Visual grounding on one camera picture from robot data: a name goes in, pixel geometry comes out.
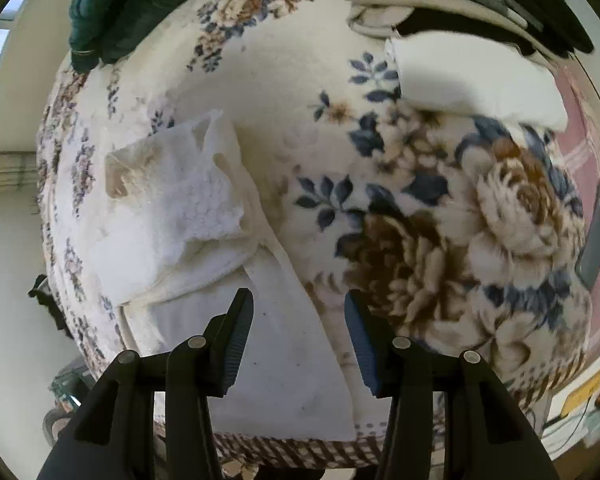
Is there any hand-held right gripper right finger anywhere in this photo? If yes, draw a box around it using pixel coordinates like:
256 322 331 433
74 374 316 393
344 290 561 480

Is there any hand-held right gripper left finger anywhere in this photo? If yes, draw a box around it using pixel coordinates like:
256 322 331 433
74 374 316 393
37 287 255 480

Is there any white small garment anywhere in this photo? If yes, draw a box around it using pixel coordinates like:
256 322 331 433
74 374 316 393
82 109 358 443

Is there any dark cloth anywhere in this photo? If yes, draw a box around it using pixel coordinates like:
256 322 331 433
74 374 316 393
27 275 74 342

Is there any orange box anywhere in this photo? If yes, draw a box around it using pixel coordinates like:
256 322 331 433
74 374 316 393
560 367 600 417

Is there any grey smartphone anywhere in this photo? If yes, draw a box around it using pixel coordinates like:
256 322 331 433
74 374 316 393
575 180 600 291

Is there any floral printed blanket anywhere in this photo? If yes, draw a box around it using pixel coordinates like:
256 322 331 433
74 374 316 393
35 0 596 471

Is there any teal striped curtain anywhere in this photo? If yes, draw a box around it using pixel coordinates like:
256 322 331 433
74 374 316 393
0 152 40 189

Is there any white folded cloth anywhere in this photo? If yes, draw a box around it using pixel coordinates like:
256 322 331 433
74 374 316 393
389 35 569 132

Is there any beige garment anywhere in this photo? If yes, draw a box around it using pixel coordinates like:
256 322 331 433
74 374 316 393
342 0 531 38

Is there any dark green quilt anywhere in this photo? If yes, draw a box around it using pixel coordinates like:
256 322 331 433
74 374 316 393
69 0 261 73

